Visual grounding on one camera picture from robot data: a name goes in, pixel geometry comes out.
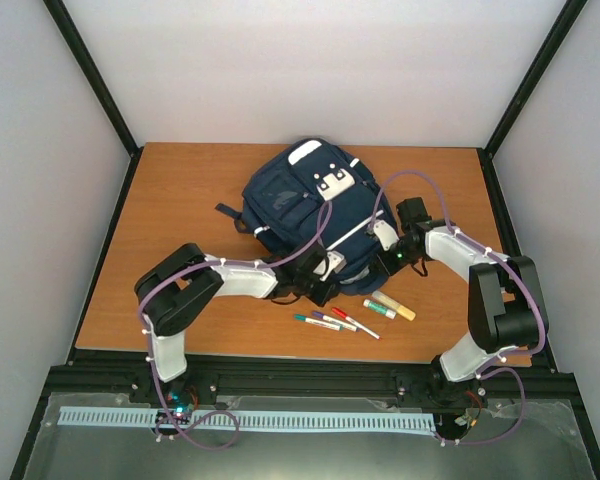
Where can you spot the navy blue student backpack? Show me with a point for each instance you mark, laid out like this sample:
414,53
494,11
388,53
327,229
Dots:
282,199

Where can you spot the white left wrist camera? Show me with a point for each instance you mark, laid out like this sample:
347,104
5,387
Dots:
332,263

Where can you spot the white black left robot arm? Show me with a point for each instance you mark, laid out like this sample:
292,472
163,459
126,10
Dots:
176,291

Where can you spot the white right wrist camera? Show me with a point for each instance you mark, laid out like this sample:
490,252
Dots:
385,234

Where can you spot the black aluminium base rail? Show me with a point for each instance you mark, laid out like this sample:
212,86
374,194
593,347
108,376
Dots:
213,380

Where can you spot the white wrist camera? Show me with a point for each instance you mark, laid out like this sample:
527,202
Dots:
385,234
332,263

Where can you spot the yellow highlighter pen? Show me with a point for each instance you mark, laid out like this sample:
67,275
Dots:
394,305

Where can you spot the light blue slotted cable duct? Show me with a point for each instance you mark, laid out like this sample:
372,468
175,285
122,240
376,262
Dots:
251,421

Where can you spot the purple capped marker pen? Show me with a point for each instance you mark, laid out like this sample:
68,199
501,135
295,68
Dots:
326,318

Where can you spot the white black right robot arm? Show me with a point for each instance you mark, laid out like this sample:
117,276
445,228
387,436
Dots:
505,313

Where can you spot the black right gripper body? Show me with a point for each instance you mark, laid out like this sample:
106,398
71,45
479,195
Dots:
394,265

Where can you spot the green label glue stick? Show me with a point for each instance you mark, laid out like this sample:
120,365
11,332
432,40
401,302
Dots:
379,308

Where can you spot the green capped marker pen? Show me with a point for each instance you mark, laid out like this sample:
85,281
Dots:
317,322

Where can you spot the red capped marker pen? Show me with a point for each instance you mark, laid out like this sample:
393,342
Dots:
340,313

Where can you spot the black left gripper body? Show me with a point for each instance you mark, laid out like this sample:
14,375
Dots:
320,298

